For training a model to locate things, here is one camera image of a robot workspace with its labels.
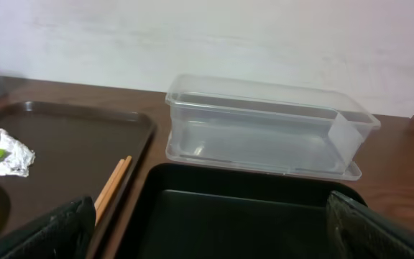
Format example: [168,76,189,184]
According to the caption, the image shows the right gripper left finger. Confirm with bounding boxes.
[0,196,96,259]

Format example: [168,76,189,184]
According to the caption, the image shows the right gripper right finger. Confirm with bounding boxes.
[326,191,414,259]

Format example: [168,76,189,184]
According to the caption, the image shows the wooden chopstick left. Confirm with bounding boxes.
[94,159,124,211]

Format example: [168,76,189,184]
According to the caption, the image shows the crumpled white tissue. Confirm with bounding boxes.
[0,128,35,177]

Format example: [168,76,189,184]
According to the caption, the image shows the brown serving tray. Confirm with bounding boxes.
[0,101,155,258]

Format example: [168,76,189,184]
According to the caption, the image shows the black tray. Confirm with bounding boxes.
[116,163,362,258]

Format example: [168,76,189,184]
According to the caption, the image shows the clear plastic container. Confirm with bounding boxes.
[165,75,381,181]

